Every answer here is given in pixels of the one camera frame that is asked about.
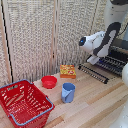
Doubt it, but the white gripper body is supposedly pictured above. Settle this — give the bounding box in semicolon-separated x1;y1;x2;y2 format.
86;54;102;66

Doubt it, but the red yellow snack box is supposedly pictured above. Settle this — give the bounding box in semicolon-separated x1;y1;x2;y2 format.
59;64;78;80

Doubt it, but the black toaster oven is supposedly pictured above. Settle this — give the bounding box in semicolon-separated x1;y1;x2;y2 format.
91;37;128;78

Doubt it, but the blue plastic cup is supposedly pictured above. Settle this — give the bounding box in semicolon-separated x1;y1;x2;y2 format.
60;82;77;104

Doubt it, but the red bowl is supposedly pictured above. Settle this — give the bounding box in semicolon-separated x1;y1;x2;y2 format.
40;75;58;90

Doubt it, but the red plastic shopping basket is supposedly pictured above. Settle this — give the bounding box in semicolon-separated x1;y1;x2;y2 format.
0;78;55;128

